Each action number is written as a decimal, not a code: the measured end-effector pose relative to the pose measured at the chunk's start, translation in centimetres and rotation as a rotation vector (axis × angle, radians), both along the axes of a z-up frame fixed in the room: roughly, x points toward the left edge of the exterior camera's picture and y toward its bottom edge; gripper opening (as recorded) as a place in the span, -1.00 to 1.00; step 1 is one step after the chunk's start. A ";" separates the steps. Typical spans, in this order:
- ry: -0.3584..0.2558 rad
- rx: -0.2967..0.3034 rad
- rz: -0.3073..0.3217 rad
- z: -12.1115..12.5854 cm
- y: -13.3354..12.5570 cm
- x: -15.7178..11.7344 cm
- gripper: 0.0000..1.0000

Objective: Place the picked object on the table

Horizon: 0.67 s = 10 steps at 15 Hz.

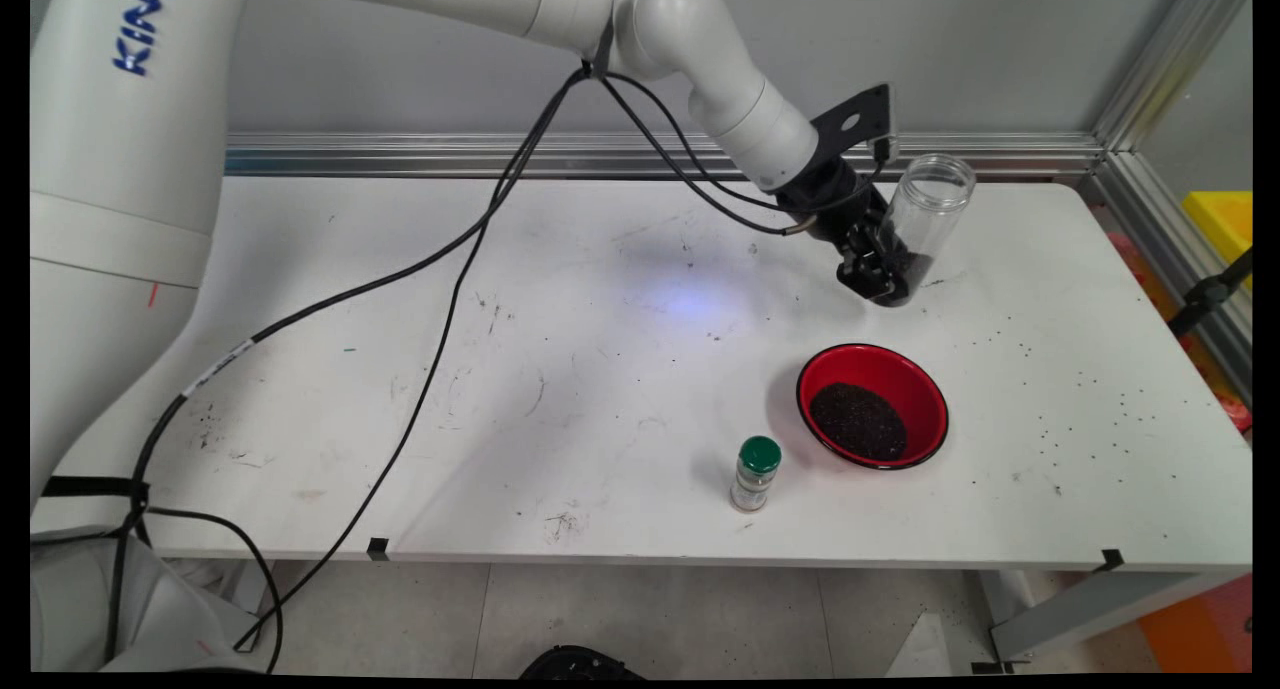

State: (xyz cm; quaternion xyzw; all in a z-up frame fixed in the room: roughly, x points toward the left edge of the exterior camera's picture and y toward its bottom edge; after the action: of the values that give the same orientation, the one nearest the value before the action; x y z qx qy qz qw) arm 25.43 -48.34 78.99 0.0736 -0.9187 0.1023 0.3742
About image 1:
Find red bowl with black rim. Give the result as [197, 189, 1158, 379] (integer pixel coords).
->
[796, 344, 951, 471]

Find sloping aluminium side rail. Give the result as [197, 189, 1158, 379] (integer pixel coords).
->
[1085, 152, 1253, 405]

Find black cable strap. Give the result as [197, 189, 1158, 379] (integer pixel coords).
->
[42, 475, 153, 502]

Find clear jar with black grains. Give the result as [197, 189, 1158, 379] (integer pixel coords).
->
[868, 153, 977, 309]

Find orange box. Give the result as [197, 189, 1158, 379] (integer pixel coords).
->
[1136, 574, 1253, 673]

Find yellow plastic box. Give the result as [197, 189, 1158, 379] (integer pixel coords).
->
[1183, 191, 1253, 292]

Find pile of black grains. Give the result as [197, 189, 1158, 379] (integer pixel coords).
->
[809, 381, 909, 463]

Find upright aluminium frame post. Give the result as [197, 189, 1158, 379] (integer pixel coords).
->
[1092, 0, 1253, 155]

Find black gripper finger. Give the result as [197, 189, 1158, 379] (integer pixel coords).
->
[866, 223, 914, 297]
[837, 237, 893, 304]

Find green-capped spice bottle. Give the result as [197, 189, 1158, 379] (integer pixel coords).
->
[730, 436, 785, 514]

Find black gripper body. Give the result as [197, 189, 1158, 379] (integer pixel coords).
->
[775, 156, 891, 260]

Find long black cable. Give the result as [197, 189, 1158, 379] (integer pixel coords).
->
[125, 64, 811, 670]

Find horizontal aluminium frame rail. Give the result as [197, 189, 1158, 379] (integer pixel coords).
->
[225, 132, 1107, 182]

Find grey table leg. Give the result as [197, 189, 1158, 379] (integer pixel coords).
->
[970, 567, 1251, 675]

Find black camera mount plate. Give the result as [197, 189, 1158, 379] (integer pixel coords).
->
[808, 83, 894, 157]

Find black round object on floor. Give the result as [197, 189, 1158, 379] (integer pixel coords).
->
[518, 645, 647, 681]

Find red orange bin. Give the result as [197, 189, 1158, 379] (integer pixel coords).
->
[1105, 231, 1253, 436]

